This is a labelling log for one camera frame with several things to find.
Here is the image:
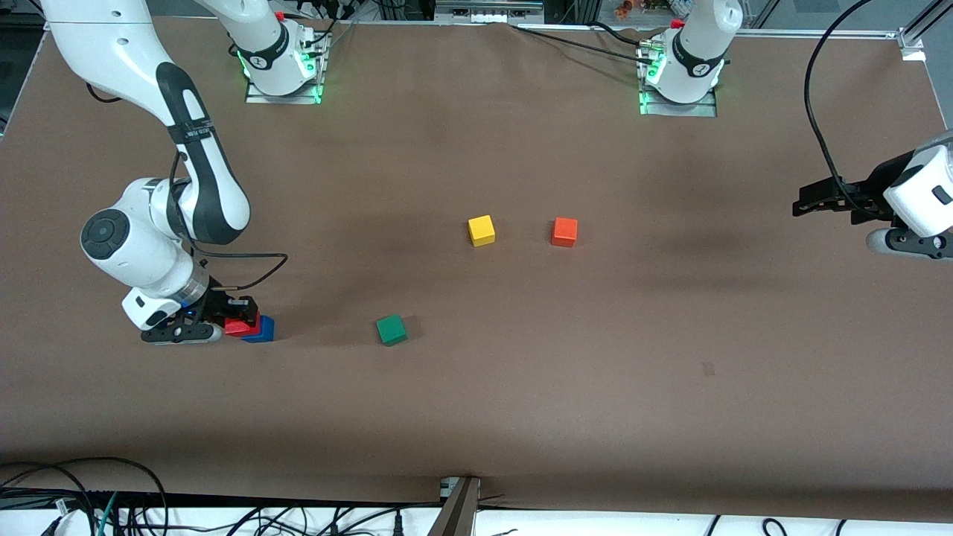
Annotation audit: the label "green wooden cube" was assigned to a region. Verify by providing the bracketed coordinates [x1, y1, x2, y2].
[375, 313, 408, 347]

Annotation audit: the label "colourful small toys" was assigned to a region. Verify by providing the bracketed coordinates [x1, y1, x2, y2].
[614, 0, 697, 19]

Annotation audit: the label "brown table cover sheet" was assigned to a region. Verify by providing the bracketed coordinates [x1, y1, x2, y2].
[0, 13, 953, 522]

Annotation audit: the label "aluminium profile bar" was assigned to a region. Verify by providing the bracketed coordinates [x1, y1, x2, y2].
[428, 476, 482, 536]

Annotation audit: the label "grey power strip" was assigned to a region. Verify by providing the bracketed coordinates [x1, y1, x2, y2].
[434, 0, 546, 25]

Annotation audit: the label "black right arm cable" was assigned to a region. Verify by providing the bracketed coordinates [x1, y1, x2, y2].
[86, 82, 290, 291]

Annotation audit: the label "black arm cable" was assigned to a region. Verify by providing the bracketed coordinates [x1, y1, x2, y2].
[804, 0, 873, 217]
[86, 82, 290, 291]

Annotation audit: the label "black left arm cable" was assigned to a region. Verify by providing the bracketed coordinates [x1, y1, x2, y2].
[804, 0, 873, 217]

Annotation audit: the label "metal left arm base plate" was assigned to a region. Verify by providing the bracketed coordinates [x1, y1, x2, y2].
[638, 45, 719, 118]

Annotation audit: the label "aluminium frame corner bracket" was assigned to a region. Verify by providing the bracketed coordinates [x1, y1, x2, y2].
[897, 0, 953, 62]

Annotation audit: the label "looped black cable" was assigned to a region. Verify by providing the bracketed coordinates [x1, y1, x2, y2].
[0, 456, 170, 536]

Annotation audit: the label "black edge rail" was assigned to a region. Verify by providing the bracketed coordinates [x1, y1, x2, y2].
[0, 486, 447, 514]

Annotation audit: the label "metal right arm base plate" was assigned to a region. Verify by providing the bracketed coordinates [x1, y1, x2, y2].
[246, 30, 328, 105]

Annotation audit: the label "green cable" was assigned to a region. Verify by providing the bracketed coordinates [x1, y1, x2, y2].
[95, 491, 120, 536]

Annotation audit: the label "short black cable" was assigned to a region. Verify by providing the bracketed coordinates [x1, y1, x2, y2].
[592, 21, 643, 47]

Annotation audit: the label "long black cable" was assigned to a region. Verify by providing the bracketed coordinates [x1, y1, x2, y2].
[510, 25, 645, 62]

